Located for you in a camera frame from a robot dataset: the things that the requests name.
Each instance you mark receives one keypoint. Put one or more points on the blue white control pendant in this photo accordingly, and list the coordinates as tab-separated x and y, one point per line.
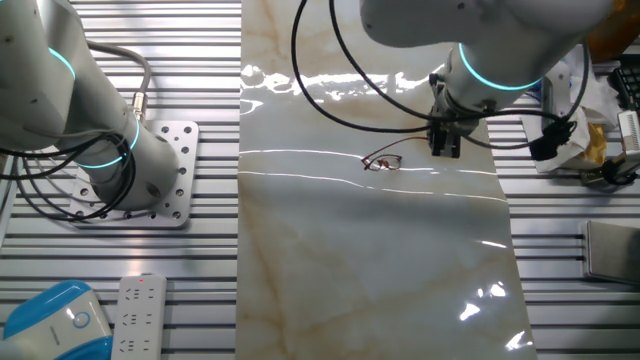
50	325

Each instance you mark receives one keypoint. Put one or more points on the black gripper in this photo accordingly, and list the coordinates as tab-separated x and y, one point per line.
447	129

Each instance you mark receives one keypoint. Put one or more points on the black keyboard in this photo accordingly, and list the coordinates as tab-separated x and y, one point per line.
629	82

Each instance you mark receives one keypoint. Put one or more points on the silver finned camera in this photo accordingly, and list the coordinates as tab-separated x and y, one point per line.
631	135

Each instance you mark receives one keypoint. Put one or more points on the yellow crumpled wrapper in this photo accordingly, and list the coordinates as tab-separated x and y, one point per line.
596	145

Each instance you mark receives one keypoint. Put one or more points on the crumpled white tissue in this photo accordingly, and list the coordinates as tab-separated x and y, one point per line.
600	95

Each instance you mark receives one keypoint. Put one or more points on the white power strip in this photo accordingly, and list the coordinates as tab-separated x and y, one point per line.
137	320

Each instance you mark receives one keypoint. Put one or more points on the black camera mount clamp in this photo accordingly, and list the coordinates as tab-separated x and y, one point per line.
610	172

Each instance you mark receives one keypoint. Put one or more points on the grey flat metal box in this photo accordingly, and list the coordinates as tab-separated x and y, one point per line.
615	252

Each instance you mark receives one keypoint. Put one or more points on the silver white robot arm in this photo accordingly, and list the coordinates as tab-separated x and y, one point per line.
50	75

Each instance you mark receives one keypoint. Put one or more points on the dark red framed glasses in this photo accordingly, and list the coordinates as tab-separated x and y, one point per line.
390	162

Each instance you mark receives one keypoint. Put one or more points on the marble pattern mat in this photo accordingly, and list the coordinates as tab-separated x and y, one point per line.
375	275

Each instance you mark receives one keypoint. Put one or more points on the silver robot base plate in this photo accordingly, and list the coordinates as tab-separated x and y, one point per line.
182	165

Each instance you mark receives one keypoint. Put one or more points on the brown cardboard box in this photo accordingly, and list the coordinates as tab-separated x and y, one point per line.
625	30

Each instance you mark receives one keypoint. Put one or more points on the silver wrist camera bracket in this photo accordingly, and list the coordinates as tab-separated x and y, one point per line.
555	90

